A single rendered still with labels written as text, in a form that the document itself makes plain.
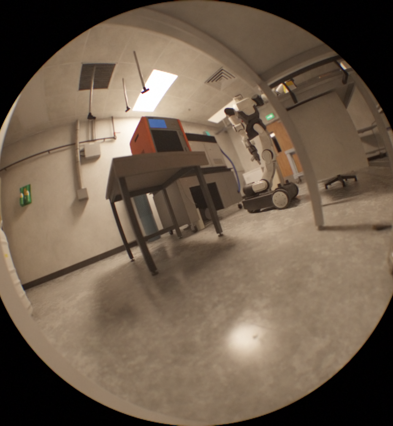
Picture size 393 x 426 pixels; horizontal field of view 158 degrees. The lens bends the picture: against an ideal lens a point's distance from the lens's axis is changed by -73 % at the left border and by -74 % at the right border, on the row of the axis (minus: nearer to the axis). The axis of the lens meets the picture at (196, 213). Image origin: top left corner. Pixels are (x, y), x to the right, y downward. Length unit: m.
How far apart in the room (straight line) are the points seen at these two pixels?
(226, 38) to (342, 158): 1.07
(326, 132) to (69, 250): 3.36
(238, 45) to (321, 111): 0.86
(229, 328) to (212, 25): 0.92
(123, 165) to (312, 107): 1.42
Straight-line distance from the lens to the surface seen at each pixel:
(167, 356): 0.40
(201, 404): 0.32
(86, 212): 2.60
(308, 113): 1.35
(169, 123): 1.32
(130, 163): 0.85
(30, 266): 2.98
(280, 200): 1.47
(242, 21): 0.69
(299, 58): 0.95
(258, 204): 1.64
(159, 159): 0.92
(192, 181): 1.81
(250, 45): 0.77
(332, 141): 1.31
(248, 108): 1.86
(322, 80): 1.34
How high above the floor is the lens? 0.30
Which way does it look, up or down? 3 degrees down
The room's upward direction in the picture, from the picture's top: 19 degrees counter-clockwise
